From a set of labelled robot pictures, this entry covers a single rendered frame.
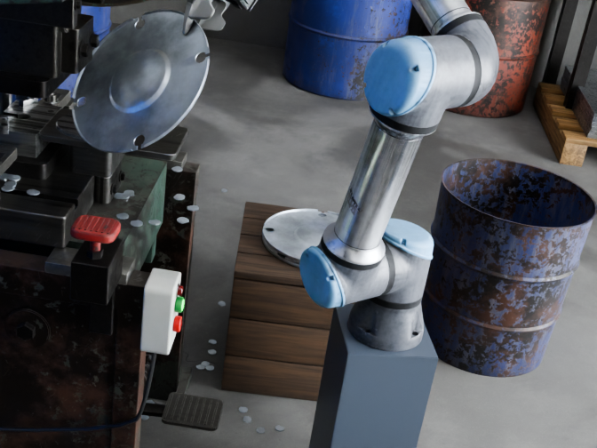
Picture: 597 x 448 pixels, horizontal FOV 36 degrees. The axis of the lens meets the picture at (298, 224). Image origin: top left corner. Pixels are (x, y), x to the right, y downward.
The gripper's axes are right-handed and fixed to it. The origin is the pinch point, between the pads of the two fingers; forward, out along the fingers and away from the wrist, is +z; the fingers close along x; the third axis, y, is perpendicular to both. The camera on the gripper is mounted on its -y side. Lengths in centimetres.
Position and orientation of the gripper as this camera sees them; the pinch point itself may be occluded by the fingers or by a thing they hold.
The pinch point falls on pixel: (187, 28)
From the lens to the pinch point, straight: 168.6
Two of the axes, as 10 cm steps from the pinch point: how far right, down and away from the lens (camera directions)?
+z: -5.4, 8.4, -1.1
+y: 7.3, 4.0, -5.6
